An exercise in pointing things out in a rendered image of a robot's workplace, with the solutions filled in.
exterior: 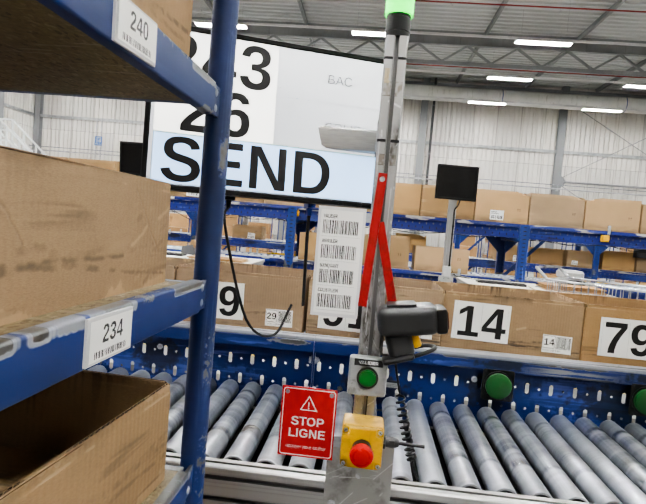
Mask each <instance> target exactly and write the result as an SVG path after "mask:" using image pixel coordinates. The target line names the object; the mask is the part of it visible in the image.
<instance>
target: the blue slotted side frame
mask: <svg viewBox="0 0 646 504"><path fill-rule="evenodd" d="M189 332H190V328H180V327H169V328H167V329H165V330H163V331H161V332H159V333H157V334H155V335H153V336H151V337H149V338H147V339H145V340H143V341H141V342H139V343H137V344H135V345H133V346H134V347H135V348H133V346H131V347H130V348H128V349H126V350H124V351H122V352H120V353H118V354H116V355H114V356H112V357H110V358H108V359H105V360H103V361H101V362H102V364H100V362H99V363H97V364H95V365H102V366H104V367H105V368H106V370H107V373H109V372H110V371H112V370H114V369H116V368H118V367H122V368H125V369H126V370H127V371H128V373H129V376H130V375H132V374H133V373H135V372H136V371H138V370H146V371H147V372H148V373H149V374H150V377H151V379H152V378H153V377H155V376H156V375H157V374H159V373H161V372H167V373H169V374H170V375H171V377H172V382H174V381H175V380H176V379H177V378H179V377H180V376H181V375H184V374H187V373H185V371H187V360H188V357H185V351H186V348H188V346H189ZM314 341H315V340H314ZM314 341H308V340H298V339H289V338H279V337H261V336H259V335H249V334H239V333H229V332H219V331H215V340H214V354H213V367H212V378H213V379H214V380H215V381H216V384H217V387H216V390H217V389H218V388H219V387H220V385H221V384H222V383H223V382H224V381H226V380H228V379H233V380H235V381H236V382H237V383H238V385H239V391H238V393H237V394H236V395H235V397H234V398H233V399H232V400H231V402H230V403H229V404H231V403H232V402H233V401H234V399H235V398H236V397H237V396H238V394H239V393H240V392H241V390H242V389H243V388H244V387H245V385H246V384H247V383H249V382H256V383H258V384H259V385H260V386H261V395H260V396H259V398H258V399H257V401H256V402H255V404H254V405H253V406H255V407H256V406H257V405H258V403H259V401H260V400H261V398H262V397H263V395H264V394H265V392H266V390H267V389H268V387H269V386H270V385H272V384H278V385H280V386H281V387H282V378H283V377H285V378H286V385H292V386H302V387H304V382H305V380H308V386H309V385H310V373H311V363H309V356H312V352H313V350H314V353H316V357H319V359H320V362H321V370H320V371H317V364H315V369H314V381H313V386H315V387H316V385H318V387H316V388H320V389H326V388H327V383H328V382H330V383H331V387H330V390H338V393H340V392H343V391H345V392H347V383H348V372H349V360H350V355H351V354H358V349H359V346H358V345H348V344H338V343H328V342H318V341H315V346H314ZM143 343H145V344H146V352H145V353H143V352H142V350H143ZM158 344H162V345H163V348H162V349H158V348H157V345H158ZM165 345H166V346H167V355H164V346H165ZM154 348H156V350H154ZM176 350H177V353H176V352H175V351H176ZM229 352H232V362H229ZM252 354H253V355H254V364H251V363H250V360H251V355H252ZM219 355H220V356H221V357H219ZM240 357H242V359H240ZM273 357H276V366H275V367H273V365H272V363H273ZM110 359H113V368H112V369H111V368H110ZM263 359H264V362H263V361H262V360H263ZM295 359H298V360H299V364H298V369H295ZM131 361H133V362H134V370H133V371H131ZM284 362H287V364H285V363H284ZM153 363H154V364H155V373H152V364H153ZM121 364H123V366H121ZM307 364H309V366H307ZM340 364H343V365H344V368H343V373H342V374H340V373H339V369H340ZM95 365H93V366H95ZM93 366H91V367H93ZM142 366H144V368H142ZM174 366H177V373H176V375H173V368H174ZM91 367H89V368H91ZM329 367H331V369H330V368H329ZM89 368H87V369H89ZM485 368H486V369H496V370H505V371H514V372H515V379H514V386H516V388H514V389H513V398H512V401H511V402H504V401H495V400H492V403H491V409H493V411H494V412H495V414H496V415H497V417H498V418H499V419H500V421H501V415H502V413H503V412H504V411H505V410H509V409H511V403H512V402H515V411H516V412H517V413H518V414H519V415H520V417H521V418H522V419H523V420H524V422H525V418H526V416H527V415H528V414H529V413H531V412H535V405H537V404H538V405H539V411H538V413H540V414H541V415H542V416H543V417H544V418H545V419H546V420H547V422H548V423H549V424H550V420H551V418H552V417H553V416H555V415H559V408H560V407H563V413H562V415H563V416H565V417H566V418H567V419H568V420H569V421H570V422H571V423H572V424H573V425H574V424H575V422H576V420H577V419H579V418H582V417H583V411H584V410H587V417H586V418H588V419H590V420H591V421H592V422H593V423H595V424H596V425H597V426H598V427H599V426H600V424H601V423H602V422H603V421H605V420H607V415H608V413H609V412H611V420H612V421H614V422H615V423H616V424H618V425H619V426H620V427H622V428H623V429H624V428H625V427H626V425H628V424H629V423H631V421H632V416H633V415H629V414H628V409H629V400H630V392H631V385H632V384H642V385H646V375H645V374H635V373H625V372H615V371H605V370H595V369H585V368H575V367H566V366H556V365H546V364H536V363H526V362H516V361H506V360H496V359H486V358H477V357H467V356H457V355H447V354H437V353H430V354H428V355H425V356H422V357H418V358H414V359H413V360H412V361H407V362H402V363H397V369H398V374H400V375H399V376H398V377H399V385H400V393H401V395H404V396H405V397H406V400H405V401H404V402H405V403H407V402H408V401H409V400H411V399H417V398H418V392H421V393H422V396H421V403H422V404H423V407H424V410H425V414H426V417H427V420H428V424H429V426H433V423H432V420H431V417H430V414H429V407H430V405H431V404H432V403H434V402H441V395H442V394H444V395H445V400H444V404H445V406H446V407H447V410H448V412H449V414H450V417H451V419H452V421H453V424H454V426H455V428H456V429H459V428H458V426H457V423H456V421H455V419H454V417H453V409H454V408H455V407H456V406H457V405H459V404H464V398H465V397H468V405H467V406H468V407H469V408H470V410H471V412H472V413H473V415H474V417H475V419H476V421H477V422H478V424H479V426H480V428H481V430H482V432H484V430H483V428H482V427H481V425H480V423H479V421H478V419H477V412H478V410H479V409H480V408H482V407H487V404H488V400H486V399H481V397H480V396H481V388H478V387H477V385H478V379H479V378H481V379H482V376H483V370H484V369H485ZM87 369H86V370H87ZM163 369H165V371H164V370H163ZM388 369H389V377H388V378H387V382H386V394H385V397H376V406H377V416H379V417H382V402H383V400H384V399H385V398H386V397H390V396H391V397H394V395H395V390H396V389H397V390H398V387H397V380H396V372H395V364H393V365H388ZM217 370H219V371H220V379H219V380H217V379H216V374H217ZM409 371H412V379H411V381H408V372H409ZM239 373H242V380H241V382H240V383H239V382H238V374H239ZM432 373H434V374H435V382H434V383H431V374H432ZM228 375H229V376H230V377H228ZM261 375H263V376H264V382H263V385H261V384H260V376H261ZM420 376H422V378H420ZM455 376H458V385H457V386H455V385H454V378H455ZM473 376H476V377H477V382H472V380H471V378H472V377H473ZM250 378H252V380H250ZM444 378H445V379H446V380H445V381H444V380H443V379H444ZM272 380H274V382H272ZM467 381H469V383H467ZM294 383H296V385H295V384H294ZM526 383H529V392H528V393H525V384H526ZM551 385H552V386H553V393H552V396H549V387H550V386H551ZM339 387H340V388H341V389H339ZM282 388H283V387H282ZM538 388H540V390H538ZM574 388H577V396H576V398H573V389H574ZM216 390H215V391H216ZM215 391H214V392H215ZM562 391H564V393H562ZM598 391H601V400H600V401H597V394H598ZM214 392H213V393H214ZM213 393H212V394H213ZM587 393H588V395H586V394H587ZM623 393H625V394H626V398H625V403H621V400H622V394H623ZM212 394H211V395H212ZM407 395H409V397H407ZM610 396H612V398H610ZM430 397H432V399H430ZM453 400H455V402H453ZM477 402H479V404H476V403H477ZM500 405H502V407H500ZM524 407H526V409H524ZM548 410H550V412H548ZM572 412H573V413H574V414H573V415H572ZM596 415H598V417H596ZM382 418H383V417H382ZM620 418H622V420H620ZM645 420H646V417H645V416H636V419H635V423H638V424H639V425H641V426H642V427H644V428H645V429H646V422H645Z"/></svg>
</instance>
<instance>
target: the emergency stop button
mask: <svg viewBox="0 0 646 504"><path fill-rule="evenodd" d="M349 458H350V461H351V462H352V464H353V465H354V466H356V467H358V468H365V467H368V466H369V465H370V464H371V463H372V461H373V458H374V454H373V451H372V449H371V448H370V447H369V446H368V445H366V444H363V443H359V444H356V445H354V446H353V447H352V448H351V450H350V453H349Z"/></svg>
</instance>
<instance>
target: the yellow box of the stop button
mask: <svg viewBox="0 0 646 504"><path fill-rule="evenodd" d="M359 443H363V444H366V445H368V446H369V447H370V448H371V449H372V451H373V454H374V458H373V461H372V463H371V464H370V465H369V466H368V467H365V468H361V469H369V470H379V469H380V468H381V461H382V450H383V449H385V447H388V448H397V447H399V445H402V446H409V447H416V448H423V449H425V445H421V444H414V443H407V442H399V440H398V439H397V438H395V437H391V436H389V437H386V435H384V420H383V418H382V417H379V416H370V415H361V414H352V413H346V414H344V418H343V425H342V436H341V448H340V464H341V465H342V466H346V467H352V468H358V467H356V466H354V465H353V464H352V462H351V461H350V458H349V453H350V450H351V448H352V447H353V446H354V445H356V444H359Z"/></svg>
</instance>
